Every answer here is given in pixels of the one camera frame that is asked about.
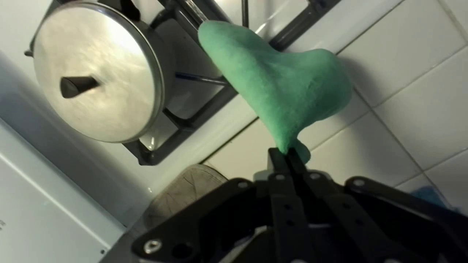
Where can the silver lid with black knob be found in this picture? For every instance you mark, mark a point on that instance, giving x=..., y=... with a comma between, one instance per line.
x=97, y=71

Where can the white stove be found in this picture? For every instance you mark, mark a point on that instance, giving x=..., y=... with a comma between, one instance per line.
x=153, y=91

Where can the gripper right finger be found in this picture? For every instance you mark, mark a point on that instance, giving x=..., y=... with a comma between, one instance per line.
x=369, y=215

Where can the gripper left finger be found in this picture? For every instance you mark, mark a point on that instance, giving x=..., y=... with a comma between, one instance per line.
x=226, y=215

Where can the black stove burner grate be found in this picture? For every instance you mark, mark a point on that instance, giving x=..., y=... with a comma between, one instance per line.
x=204, y=106

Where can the beige round pad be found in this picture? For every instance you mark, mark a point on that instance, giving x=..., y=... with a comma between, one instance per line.
x=184, y=193

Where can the green towel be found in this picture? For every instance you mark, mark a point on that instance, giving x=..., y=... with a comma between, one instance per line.
x=281, y=84

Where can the silver pot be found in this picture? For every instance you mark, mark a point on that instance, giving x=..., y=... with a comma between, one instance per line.
x=172, y=69

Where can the blue cloth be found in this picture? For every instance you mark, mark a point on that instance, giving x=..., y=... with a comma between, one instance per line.
x=433, y=197

